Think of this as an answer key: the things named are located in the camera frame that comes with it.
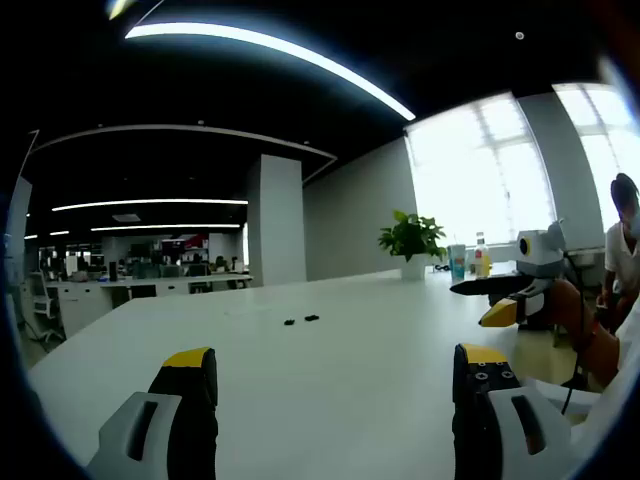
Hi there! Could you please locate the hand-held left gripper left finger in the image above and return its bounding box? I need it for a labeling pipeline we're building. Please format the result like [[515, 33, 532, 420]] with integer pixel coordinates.
[[87, 346, 220, 480]]

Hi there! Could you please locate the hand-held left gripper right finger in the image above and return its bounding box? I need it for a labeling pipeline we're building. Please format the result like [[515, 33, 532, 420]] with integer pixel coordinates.
[[452, 342, 574, 480]]

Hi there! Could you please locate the person's right hand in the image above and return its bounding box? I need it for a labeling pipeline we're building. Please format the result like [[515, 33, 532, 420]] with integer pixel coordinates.
[[544, 278, 596, 352]]

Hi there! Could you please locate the clear bottle with yellow drink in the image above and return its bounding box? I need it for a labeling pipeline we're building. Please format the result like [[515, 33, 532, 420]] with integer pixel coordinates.
[[472, 231, 494, 279]]

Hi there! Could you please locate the green plant in white pot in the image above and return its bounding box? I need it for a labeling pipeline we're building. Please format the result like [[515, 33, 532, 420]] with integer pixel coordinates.
[[378, 209, 448, 281]]

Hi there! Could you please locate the large bright window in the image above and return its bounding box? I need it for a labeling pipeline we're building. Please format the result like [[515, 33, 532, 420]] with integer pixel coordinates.
[[552, 82, 640, 234], [404, 94, 556, 246]]

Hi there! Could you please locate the person's white shirt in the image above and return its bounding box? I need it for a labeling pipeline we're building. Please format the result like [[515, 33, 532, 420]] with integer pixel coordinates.
[[522, 292, 640, 461]]

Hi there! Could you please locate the row of white office desks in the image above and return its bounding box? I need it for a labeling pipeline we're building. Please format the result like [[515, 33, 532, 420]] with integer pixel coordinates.
[[44, 273, 254, 341]]

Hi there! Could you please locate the white office chair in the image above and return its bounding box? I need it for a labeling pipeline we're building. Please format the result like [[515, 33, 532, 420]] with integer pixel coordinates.
[[22, 272, 66, 344]]

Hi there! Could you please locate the straight ceiling light strip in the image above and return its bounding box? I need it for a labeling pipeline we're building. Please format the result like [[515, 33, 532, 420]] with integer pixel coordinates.
[[51, 198, 250, 212], [90, 223, 241, 232]]

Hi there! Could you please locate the long curved ceiling light strip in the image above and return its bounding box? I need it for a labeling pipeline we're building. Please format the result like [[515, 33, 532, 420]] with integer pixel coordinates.
[[124, 22, 417, 121]]

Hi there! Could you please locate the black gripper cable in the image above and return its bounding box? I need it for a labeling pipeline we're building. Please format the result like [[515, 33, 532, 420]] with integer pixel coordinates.
[[559, 249, 589, 416]]

